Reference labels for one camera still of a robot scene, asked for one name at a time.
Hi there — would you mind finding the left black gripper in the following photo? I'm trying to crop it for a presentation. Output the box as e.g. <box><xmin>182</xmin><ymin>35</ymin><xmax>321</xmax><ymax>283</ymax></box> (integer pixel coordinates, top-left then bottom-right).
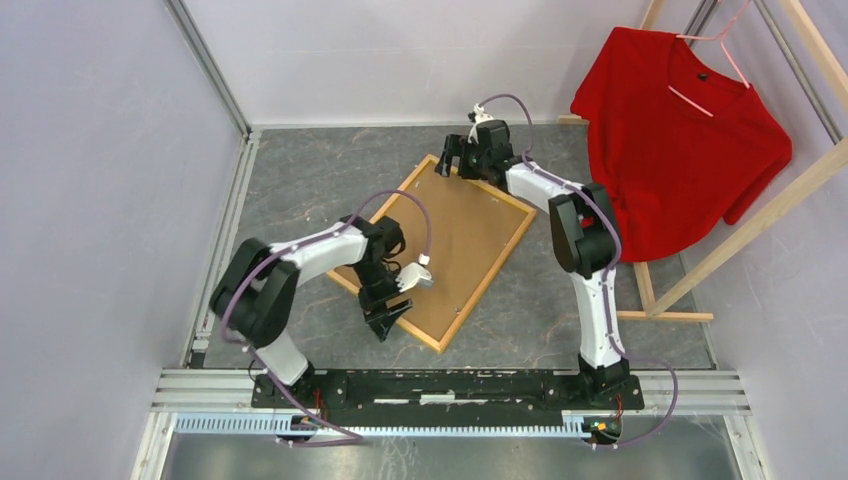
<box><xmin>351</xmin><ymin>260</ymin><xmax>413</xmax><ymax>342</ymax></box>

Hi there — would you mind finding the brown cardboard backing board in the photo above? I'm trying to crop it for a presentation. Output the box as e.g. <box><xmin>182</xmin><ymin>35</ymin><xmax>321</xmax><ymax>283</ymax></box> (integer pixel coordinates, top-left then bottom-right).
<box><xmin>337</xmin><ymin>162</ymin><xmax>529</xmax><ymax>343</ymax></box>

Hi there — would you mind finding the yellow wooden picture frame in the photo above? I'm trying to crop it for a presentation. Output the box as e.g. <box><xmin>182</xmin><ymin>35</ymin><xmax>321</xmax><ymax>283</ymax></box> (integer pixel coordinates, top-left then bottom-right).
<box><xmin>325</xmin><ymin>153</ymin><xmax>538</xmax><ymax>355</ymax></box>

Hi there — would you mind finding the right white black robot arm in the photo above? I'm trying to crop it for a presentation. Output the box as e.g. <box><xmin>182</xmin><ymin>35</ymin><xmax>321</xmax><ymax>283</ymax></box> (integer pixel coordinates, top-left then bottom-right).
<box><xmin>435</xmin><ymin>120</ymin><xmax>630</xmax><ymax>408</ymax></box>

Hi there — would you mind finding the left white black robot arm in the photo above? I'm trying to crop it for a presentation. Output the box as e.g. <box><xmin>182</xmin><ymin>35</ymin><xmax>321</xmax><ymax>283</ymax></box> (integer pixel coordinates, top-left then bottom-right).
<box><xmin>209</xmin><ymin>215</ymin><xmax>433</xmax><ymax>408</ymax></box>

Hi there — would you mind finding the red t-shirt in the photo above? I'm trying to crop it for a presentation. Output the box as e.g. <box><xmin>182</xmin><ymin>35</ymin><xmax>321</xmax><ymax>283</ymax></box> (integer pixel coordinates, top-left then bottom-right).
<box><xmin>571</xmin><ymin>27</ymin><xmax>793</xmax><ymax>263</ymax></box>

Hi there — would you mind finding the wooden clothes rack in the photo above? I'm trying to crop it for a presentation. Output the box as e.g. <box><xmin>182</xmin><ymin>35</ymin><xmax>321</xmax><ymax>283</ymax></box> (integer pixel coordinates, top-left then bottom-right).
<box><xmin>556</xmin><ymin>0</ymin><xmax>848</xmax><ymax>325</ymax></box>

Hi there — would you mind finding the pink clothes hanger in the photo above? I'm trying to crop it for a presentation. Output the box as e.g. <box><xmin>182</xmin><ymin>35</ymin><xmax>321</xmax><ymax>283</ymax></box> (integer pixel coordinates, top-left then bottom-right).
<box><xmin>667</xmin><ymin>0</ymin><xmax>754</xmax><ymax>119</ymax></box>

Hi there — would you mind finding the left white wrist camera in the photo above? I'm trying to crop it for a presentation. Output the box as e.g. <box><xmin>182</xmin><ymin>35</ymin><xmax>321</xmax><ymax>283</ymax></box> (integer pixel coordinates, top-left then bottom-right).
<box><xmin>396</xmin><ymin>262</ymin><xmax>434</xmax><ymax>293</ymax></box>

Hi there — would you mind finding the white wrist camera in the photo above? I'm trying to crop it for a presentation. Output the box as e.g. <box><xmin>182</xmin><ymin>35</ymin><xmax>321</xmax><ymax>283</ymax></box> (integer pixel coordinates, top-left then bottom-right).
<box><xmin>468</xmin><ymin>103</ymin><xmax>494</xmax><ymax>145</ymax></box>
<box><xmin>396</xmin><ymin>262</ymin><xmax>434</xmax><ymax>293</ymax></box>

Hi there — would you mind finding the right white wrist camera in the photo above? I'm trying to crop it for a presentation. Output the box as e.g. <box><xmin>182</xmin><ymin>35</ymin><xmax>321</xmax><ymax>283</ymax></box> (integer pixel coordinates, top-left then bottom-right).
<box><xmin>468</xmin><ymin>103</ymin><xmax>494</xmax><ymax>145</ymax></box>

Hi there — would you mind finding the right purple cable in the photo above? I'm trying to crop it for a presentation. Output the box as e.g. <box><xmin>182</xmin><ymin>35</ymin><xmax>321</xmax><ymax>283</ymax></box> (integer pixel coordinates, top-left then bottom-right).
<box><xmin>476</xmin><ymin>93</ymin><xmax>681</xmax><ymax>452</ymax></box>

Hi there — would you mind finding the purple cable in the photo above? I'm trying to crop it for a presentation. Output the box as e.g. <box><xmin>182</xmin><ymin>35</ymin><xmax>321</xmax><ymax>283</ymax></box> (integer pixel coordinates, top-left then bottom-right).
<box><xmin>476</xmin><ymin>93</ymin><xmax>681</xmax><ymax>452</ymax></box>
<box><xmin>218</xmin><ymin>190</ymin><xmax>435</xmax><ymax>449</ymax></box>

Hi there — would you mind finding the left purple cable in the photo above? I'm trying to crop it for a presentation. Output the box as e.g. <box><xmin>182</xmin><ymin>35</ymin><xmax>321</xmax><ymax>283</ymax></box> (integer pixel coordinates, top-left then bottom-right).
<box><xmin>218</xmin><ymin>190</ymin><xmax>435</xmax><ymax>449</ymax></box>

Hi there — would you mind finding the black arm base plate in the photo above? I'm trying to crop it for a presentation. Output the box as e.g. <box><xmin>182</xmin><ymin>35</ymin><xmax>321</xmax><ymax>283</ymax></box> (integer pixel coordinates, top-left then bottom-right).
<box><xmin>289</xmin><ymin>369</ymin><xmax>645</xmax><ymax>427</ymax></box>

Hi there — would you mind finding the aluminium rail frame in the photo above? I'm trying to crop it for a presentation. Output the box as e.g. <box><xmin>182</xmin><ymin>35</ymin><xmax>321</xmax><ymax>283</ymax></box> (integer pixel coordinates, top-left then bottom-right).
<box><xmin>129</xmin><ymin>0</ymin><xmax>770</xmax><ymax>480</ymax></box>

